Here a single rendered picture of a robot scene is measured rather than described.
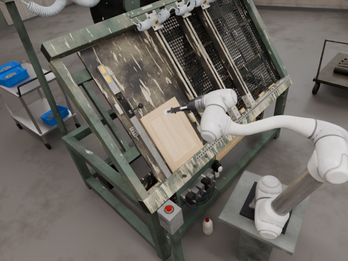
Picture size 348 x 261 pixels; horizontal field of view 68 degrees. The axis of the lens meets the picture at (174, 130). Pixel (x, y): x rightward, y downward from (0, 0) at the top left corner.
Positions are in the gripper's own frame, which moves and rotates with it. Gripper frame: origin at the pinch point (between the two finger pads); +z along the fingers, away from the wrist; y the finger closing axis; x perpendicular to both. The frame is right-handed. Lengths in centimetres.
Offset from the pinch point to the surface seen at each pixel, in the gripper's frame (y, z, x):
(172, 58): -56, 28, -45
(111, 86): -4, 48, -26
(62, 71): 24, 59, -38
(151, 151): -21.0, 37.9, 24.6
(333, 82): -327, -61, -8
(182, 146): -49, 30, 27
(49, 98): -2, 126, -34
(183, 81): -59, 23, -25
